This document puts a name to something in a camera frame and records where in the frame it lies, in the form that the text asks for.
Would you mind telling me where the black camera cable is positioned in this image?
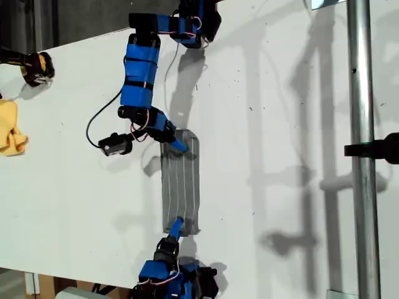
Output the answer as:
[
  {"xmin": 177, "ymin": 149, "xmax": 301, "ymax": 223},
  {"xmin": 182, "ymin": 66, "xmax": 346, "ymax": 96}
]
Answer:
[{"xmin": 85, "ymin": 88, "xmax": 125, "ymax": 149}]

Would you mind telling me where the brown cardboard box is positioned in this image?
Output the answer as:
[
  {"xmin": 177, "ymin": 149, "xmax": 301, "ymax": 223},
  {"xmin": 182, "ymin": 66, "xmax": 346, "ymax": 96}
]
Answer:
[{"xmin": 39, "ymin": 274, "xmax": 135, "ymax": 299}]

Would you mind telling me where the steel post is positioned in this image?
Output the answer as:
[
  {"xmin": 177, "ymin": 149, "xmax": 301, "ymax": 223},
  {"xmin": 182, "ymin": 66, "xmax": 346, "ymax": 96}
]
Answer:
[{"xmin": 345, "ymin": 0, "xmax": 383, "ymax": 299}]

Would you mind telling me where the grey striped towel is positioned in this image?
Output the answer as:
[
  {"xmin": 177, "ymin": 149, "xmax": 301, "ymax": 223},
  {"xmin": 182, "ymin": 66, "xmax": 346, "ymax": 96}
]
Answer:
[{"xmin": 160, "ymin": 129, "xmax": 202, "ymax": 236}]

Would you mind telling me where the yellow cloth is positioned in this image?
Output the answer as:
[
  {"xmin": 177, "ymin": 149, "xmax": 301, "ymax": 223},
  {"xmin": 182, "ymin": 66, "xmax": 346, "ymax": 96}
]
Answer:
[{"xmin": 0, "ymin": 98, "xmax": 29, "ymax": 157}]

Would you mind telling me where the black camera stalk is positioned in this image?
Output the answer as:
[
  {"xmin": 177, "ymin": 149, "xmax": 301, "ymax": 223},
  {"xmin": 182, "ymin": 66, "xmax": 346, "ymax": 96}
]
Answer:
[{"xmin": 126, "ymin": 132, "xmax": 152, "ymax": 143}]

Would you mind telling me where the black yellow power drill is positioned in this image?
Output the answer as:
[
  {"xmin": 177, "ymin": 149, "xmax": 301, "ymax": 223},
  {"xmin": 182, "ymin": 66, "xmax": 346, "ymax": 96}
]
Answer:
[{"xmin": 0, "ymin": 45, "xmax": 56, "ymax": 88}]

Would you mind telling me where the black clamp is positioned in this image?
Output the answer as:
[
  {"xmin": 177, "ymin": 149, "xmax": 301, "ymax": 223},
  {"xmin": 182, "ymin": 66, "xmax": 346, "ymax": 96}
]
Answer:
[{"xmin": 344, "ymin": 132, "xmax": 399, "ymax": 164}]

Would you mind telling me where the white table leg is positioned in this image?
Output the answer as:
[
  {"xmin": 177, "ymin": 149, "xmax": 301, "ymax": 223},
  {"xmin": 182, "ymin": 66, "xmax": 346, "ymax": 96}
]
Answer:
[{"xmin": 24, "ymin": 272, "xmax": 41, "ymax": 295}]

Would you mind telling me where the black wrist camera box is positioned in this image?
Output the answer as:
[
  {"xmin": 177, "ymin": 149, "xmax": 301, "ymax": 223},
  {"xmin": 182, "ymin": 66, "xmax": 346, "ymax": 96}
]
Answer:
[
  {"xmin": 191, "ymin": 264, "xmax": 219, "ymax": 298},
  {"xmin": 98, "ymin": 133, "xmax": 133, "ymax": 158}
]

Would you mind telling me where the white plastic container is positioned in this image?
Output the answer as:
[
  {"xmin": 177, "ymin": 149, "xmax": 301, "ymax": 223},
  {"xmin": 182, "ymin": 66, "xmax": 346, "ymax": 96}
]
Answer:
[{"xmin": 55, "ymin": 286, "xmax": 94, "ymax": 299}]

